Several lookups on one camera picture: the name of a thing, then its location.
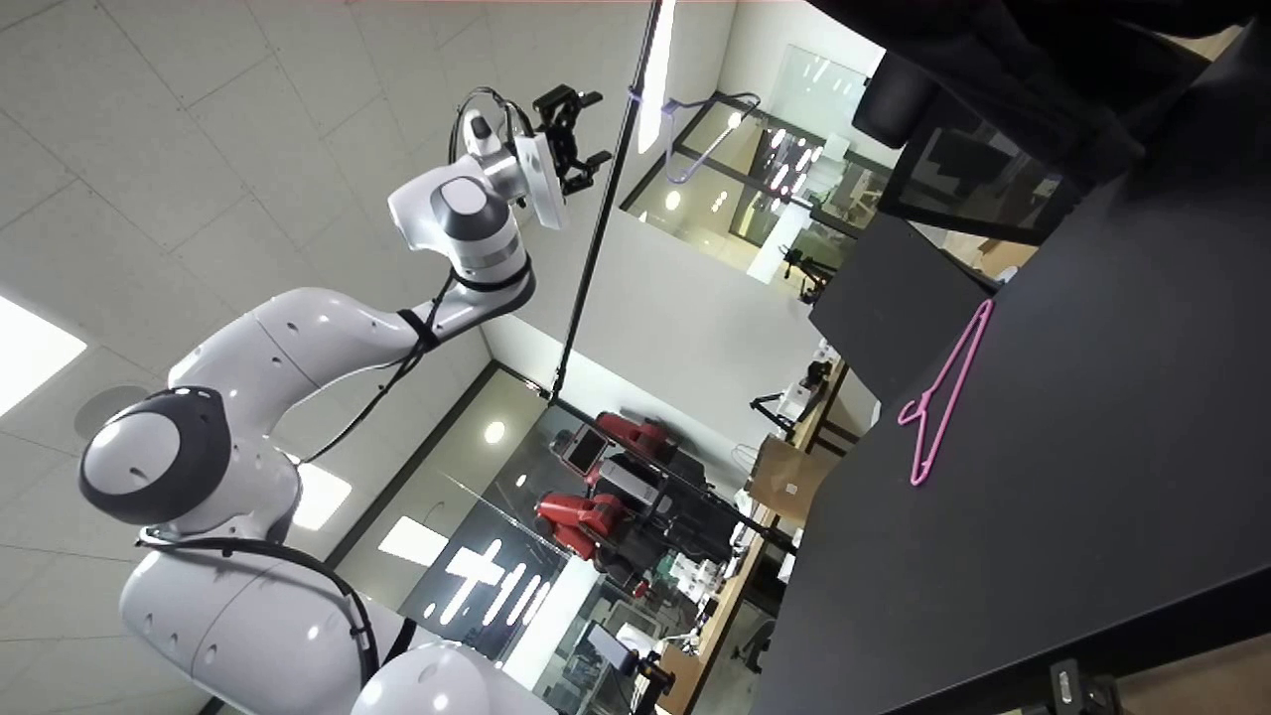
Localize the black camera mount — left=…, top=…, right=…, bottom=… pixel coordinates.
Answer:
left=1016, top=656, right=1126, bottom=715

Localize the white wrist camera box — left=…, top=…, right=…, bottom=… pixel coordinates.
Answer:
left=512, top=127, right=573, bottom=232

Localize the rectangular ceiling light panel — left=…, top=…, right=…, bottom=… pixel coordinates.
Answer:
left=0, top=289, right=92, bottom=421
left=291, top=461, right=357, bottom=532
left=632, top=0, right=677, bottom=160

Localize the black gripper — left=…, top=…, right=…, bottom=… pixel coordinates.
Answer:
left=532, top=81, right=614, bottom=199

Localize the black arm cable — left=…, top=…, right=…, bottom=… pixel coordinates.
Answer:
left=291, top=270, right=448, bottom=470

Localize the small cardboard box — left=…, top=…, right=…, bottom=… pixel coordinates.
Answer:
left=744, top=434, right=843, bottom=532

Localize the pink plastic clothes hanger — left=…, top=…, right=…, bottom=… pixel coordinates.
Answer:
left=893, top=295, right=995, bottom=493

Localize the black metal clothes rack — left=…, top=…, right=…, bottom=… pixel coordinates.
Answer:
left=546, top=0, right=668, bottom=397

